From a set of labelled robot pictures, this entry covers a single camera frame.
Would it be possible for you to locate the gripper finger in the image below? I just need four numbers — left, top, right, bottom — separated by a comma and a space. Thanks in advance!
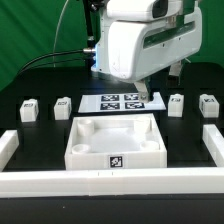
169, 61, 182, 77
134, 80, 150, 103

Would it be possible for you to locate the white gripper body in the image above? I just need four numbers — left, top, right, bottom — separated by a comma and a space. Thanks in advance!
98, 7, 202, 83

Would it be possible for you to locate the white square table top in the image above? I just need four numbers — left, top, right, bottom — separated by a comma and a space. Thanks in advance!
64, 114, 167, 170

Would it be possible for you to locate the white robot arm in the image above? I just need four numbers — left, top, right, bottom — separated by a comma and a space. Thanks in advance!
85, 0, 202, 103

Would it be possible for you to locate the white sheet with tags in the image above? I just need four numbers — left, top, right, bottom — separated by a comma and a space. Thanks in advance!
78, 92, 166, 113

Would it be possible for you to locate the green backdrop cloth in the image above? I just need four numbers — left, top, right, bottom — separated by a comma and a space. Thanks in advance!
0, 0, 224, 90

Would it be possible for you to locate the white U-shaped fence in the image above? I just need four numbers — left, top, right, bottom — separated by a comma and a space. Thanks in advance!
0, 124, 224, 199

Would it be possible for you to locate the black thick cable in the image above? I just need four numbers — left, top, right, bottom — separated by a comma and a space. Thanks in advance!
18, 48, 98, 76

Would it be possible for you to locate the grey thin cable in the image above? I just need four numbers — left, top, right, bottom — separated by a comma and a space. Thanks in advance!
52, 0, 71, 68

